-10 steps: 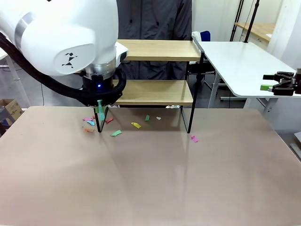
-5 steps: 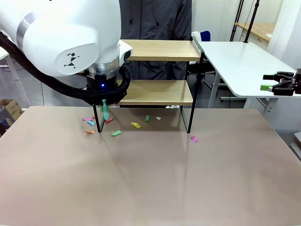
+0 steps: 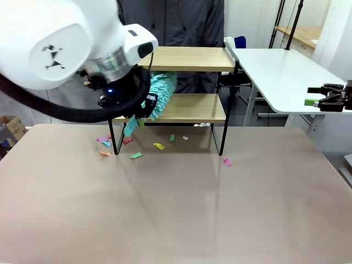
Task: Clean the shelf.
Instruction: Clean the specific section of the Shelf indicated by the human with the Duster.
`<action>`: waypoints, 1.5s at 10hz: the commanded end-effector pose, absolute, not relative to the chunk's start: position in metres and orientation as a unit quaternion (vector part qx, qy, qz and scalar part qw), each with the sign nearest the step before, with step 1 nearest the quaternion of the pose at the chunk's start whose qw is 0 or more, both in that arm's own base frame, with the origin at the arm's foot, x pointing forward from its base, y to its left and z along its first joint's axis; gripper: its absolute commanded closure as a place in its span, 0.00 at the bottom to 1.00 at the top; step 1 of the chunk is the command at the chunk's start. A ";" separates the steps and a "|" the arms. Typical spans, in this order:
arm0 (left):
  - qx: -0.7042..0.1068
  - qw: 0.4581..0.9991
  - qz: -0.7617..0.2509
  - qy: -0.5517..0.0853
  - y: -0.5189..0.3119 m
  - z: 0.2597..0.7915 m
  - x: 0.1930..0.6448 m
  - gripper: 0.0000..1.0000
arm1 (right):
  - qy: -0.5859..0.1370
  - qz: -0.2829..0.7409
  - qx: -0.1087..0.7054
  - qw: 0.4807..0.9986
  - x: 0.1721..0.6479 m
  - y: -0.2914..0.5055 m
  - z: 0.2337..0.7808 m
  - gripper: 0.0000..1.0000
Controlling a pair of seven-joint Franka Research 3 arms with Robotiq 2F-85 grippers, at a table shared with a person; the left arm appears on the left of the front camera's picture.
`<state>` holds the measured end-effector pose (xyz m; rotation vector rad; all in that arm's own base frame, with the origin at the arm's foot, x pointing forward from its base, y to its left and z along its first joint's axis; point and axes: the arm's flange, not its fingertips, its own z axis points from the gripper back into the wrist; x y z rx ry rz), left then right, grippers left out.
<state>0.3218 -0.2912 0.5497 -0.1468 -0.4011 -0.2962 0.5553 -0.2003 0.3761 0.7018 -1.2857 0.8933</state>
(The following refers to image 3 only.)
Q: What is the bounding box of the black metal wood shelf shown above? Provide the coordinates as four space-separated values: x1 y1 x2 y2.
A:
108 46 237 157

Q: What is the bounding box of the black light stand pole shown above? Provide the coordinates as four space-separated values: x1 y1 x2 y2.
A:
285 0 305 51

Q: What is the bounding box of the white cloth bundle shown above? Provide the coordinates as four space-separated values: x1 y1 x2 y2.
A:
224 37 237 52

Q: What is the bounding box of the person in gray jacket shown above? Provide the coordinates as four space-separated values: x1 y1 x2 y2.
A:
117 0 225 94

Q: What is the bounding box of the white folding table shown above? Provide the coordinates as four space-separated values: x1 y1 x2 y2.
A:
224 41 352 135

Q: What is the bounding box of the teal chenille duster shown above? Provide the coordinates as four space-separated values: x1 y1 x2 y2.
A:
123 71 178 138

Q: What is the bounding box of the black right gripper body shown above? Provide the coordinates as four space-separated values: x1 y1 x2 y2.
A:
340 79 352 112

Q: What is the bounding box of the wooden background desk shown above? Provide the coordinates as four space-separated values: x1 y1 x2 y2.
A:
274 26 322 51

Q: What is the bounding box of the blue plastic chair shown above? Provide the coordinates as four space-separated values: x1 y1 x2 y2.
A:
233 35 247 50

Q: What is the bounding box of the black sheathed robot cable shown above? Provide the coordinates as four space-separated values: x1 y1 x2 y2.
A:
0 64 152 124

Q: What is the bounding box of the cardboard box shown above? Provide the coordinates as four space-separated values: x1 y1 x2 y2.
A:
0 115 29 159

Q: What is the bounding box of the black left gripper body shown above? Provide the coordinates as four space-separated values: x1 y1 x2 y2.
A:
89 65 151 111

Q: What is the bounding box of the black office chair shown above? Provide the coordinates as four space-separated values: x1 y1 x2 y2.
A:
219 70 265 106

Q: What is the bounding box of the black tripod stand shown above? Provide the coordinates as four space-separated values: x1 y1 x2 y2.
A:
268 0 286 50

